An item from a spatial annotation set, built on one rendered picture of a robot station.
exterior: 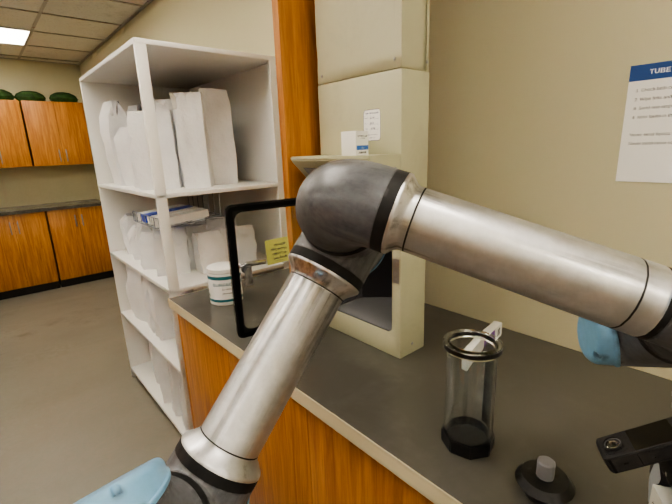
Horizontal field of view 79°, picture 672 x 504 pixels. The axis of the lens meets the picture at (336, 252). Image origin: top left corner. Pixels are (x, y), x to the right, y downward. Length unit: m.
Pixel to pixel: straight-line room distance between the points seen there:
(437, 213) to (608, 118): 0.91
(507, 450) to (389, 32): 0.96
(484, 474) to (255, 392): 0.50
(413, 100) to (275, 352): 0.76
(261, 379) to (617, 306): 0.40
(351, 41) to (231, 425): 0.97
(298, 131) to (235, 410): 0.93
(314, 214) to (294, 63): 0.90
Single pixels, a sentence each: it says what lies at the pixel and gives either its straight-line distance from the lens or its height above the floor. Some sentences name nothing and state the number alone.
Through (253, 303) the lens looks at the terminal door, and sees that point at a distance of 1.24.
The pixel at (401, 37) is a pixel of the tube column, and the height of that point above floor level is 1.78.
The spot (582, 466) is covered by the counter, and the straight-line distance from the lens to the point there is 0.97.
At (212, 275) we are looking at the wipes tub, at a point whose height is 1.07.
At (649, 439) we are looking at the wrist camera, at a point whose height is 1.14.
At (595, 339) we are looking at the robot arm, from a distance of 0.59.
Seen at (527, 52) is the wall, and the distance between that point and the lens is 1.39.
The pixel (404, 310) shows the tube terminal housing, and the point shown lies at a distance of 1.16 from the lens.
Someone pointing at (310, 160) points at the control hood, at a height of 1.50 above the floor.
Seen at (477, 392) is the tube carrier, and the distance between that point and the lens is 0.83.
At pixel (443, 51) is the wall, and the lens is 1.54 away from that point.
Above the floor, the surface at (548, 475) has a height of 0.99.
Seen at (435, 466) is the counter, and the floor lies 0.94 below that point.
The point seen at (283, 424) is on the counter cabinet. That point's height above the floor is 0.75.
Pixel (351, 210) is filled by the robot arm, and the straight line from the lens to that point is 0.43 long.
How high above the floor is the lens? 1.53
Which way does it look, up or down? 14 degrees down
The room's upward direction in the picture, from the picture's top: 2 degrees counter-clockwise
